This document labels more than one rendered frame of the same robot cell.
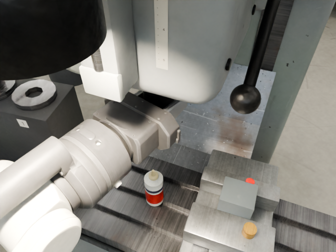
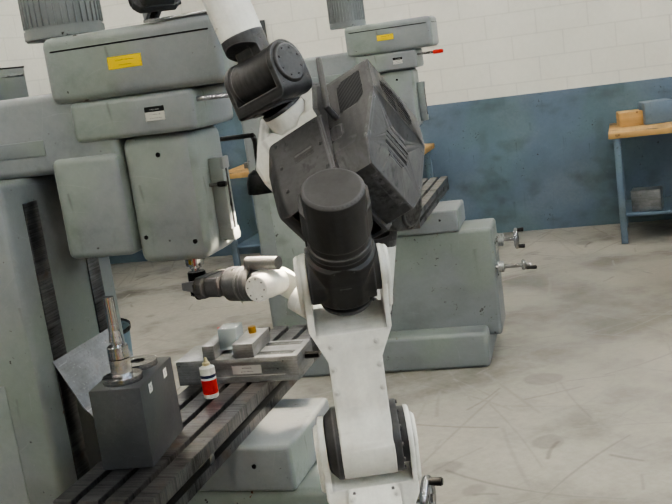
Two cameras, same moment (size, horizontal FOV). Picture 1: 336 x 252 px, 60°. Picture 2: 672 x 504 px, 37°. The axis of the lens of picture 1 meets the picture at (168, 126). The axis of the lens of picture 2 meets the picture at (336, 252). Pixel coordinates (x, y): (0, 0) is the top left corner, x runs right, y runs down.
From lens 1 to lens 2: 257 cm
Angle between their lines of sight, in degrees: 85
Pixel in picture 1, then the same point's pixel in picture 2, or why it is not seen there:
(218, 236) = (255, 336)
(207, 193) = (218, 357)
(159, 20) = not seen: hidden behind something
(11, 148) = (162, 426)
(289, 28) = (104, 286)
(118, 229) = (239, 401)
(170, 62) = not seen: hidden behind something
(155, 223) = (234, 392)
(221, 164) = (192, 357)
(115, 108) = (212, 276)
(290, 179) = not seen: outside the picture
